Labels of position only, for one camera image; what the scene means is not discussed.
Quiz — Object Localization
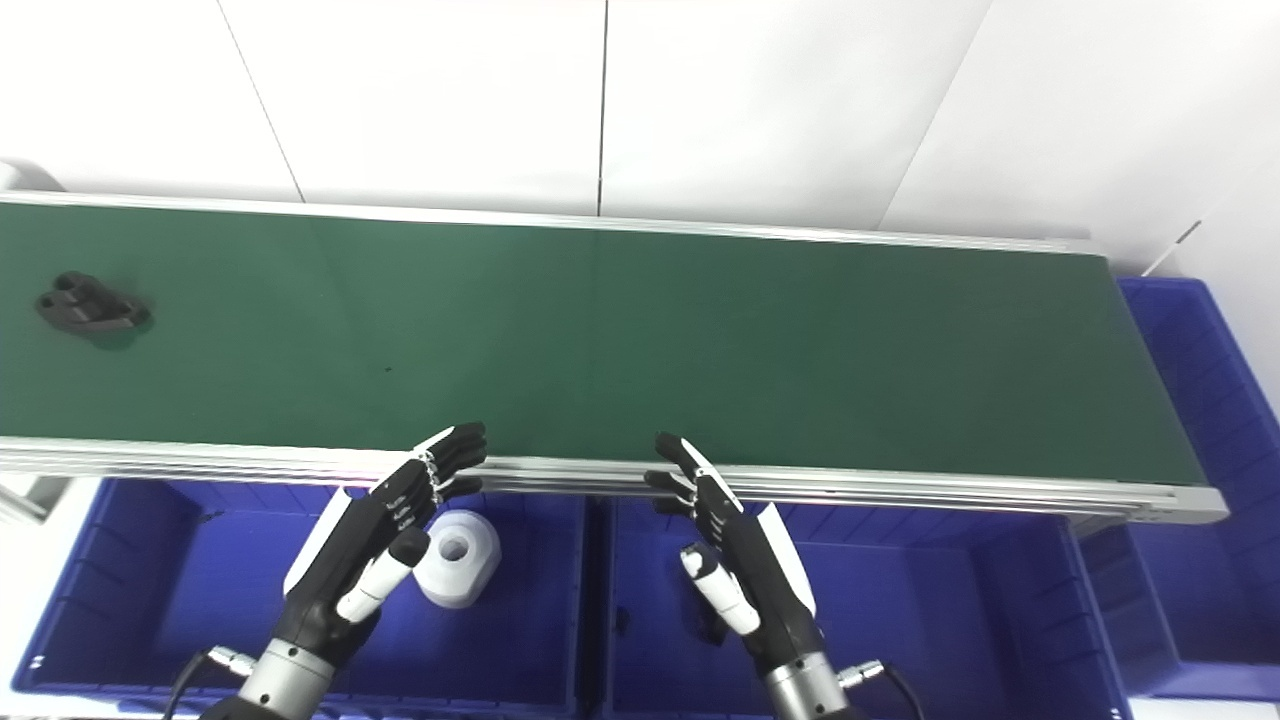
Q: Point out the black bracket part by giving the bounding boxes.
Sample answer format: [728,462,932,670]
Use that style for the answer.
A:
[36,271,153,334]

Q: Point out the white cylindrical part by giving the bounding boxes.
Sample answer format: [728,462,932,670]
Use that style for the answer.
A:
[413,509,501,610]

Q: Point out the aluminium conveyor leg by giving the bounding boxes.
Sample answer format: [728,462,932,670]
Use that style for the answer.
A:
[0,476,71,526]

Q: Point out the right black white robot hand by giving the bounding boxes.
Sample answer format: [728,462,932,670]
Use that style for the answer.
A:
[644,432,829,676]

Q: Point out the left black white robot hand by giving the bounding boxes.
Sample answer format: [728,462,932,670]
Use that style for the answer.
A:
[272,421,489,669]

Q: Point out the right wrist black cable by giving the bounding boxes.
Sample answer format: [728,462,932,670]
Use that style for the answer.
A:
[838,658,926,720]

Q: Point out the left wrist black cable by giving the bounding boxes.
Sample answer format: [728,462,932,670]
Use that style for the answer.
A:
[165,646,258,720]

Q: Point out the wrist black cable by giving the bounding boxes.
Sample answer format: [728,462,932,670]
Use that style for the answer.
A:
[165,646,258,720]
[838,658,926,720]

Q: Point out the blue plastic bin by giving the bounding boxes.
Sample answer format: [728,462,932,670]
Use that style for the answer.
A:
[1080,277,1280,701]
[600,497,1131,720]
[10,478,591,720]

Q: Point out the green conveyor belt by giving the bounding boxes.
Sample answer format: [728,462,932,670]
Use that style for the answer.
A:
[0,203,1206,488]
[0,190,1229,526]

